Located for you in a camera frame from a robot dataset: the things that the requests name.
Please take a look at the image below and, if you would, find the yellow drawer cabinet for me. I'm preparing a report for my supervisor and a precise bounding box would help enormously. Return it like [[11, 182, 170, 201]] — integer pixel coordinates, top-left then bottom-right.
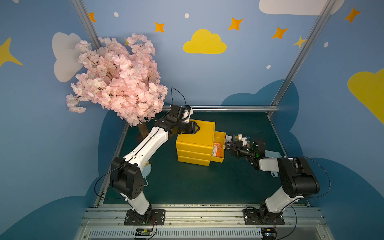
[[176, 120, 216, 167]]

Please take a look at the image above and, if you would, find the back horizontal aluminium profile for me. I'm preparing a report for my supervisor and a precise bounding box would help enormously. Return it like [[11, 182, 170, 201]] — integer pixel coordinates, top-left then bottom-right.
[[161, 105, 279, 112]]

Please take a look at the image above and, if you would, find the corner aluminium post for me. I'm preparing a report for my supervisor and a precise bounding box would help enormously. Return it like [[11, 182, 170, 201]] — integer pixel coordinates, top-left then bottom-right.
[[270, 0, 337, 112], [71, 0, 101, 49]]

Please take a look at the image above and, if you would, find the light blue right scoop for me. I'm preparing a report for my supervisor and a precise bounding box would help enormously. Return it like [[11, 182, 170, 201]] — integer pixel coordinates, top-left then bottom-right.
[[265, 150, 282, 178]]

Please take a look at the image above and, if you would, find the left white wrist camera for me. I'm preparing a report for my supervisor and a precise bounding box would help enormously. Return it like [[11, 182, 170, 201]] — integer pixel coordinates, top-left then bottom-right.
[[182, 105, 194, 123]]

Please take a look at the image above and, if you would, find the pink cherry blossom tree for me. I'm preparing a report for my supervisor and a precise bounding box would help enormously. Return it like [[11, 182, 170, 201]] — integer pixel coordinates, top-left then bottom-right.
[[66, 34, 168, 138]]

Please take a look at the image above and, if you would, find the left controller board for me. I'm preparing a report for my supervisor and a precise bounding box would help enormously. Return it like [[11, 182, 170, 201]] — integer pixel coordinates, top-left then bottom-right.
[[135, 229, 154, 238]]

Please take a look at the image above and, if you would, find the left corner aluminium post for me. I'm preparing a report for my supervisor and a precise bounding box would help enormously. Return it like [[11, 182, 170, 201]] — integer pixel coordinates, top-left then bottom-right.
[[71, 0, 101, 49]]

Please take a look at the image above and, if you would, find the aluminium mounting rail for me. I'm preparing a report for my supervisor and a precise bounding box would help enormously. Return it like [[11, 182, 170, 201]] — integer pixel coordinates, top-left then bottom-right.
[[75, 204, 334, 240]]

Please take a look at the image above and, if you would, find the controller board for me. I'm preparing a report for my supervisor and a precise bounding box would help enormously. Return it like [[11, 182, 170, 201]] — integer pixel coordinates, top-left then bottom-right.
[[135, 229, 154, 238], [261, 228, 277, 240]]

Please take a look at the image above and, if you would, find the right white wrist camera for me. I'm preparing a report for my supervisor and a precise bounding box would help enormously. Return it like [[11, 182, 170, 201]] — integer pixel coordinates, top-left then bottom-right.
[[238, 134, 251, 148]]

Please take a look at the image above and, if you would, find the pink flower seed bag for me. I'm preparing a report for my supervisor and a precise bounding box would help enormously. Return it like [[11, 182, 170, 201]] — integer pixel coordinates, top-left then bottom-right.
[[225, 135, 239, 143]]

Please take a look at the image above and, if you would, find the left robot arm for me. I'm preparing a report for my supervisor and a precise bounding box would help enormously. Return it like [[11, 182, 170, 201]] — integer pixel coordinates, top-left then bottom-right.
[[110, 105, 200, 216]]

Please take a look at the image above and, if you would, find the right controller board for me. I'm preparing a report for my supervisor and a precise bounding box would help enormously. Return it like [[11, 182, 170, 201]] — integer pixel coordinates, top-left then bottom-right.
[[261, 228, 277, 240]]

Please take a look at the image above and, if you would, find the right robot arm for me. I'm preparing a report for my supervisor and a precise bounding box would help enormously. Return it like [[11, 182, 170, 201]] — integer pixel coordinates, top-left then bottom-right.
[[225, 140, 320, 219]]

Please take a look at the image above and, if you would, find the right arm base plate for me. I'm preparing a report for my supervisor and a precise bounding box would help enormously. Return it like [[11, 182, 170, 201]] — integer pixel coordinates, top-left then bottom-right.
[[243, 208, 285, 226]]

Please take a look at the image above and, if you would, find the orange seed bag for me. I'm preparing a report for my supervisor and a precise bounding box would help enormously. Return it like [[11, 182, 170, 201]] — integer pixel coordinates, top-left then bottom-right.
[[212, 142, 222, 158]]

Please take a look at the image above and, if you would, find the right corner aluminium post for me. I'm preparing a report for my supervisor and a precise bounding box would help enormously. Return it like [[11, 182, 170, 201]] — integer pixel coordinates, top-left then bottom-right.
[[270, 0, 337, 112]]

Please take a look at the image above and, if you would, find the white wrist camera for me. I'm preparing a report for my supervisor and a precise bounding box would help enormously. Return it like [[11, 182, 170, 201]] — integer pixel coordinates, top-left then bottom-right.
[[182, 105, 194, 123], [238, 134, 251, 148]]

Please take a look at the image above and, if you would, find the yellow top drawer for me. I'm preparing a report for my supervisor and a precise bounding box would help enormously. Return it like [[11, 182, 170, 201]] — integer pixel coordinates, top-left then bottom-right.
[[210, 132, 226, 163]]

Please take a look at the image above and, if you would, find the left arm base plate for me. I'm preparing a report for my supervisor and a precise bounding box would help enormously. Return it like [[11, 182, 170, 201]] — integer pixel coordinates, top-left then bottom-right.
[[124, 209, 166, 226]]

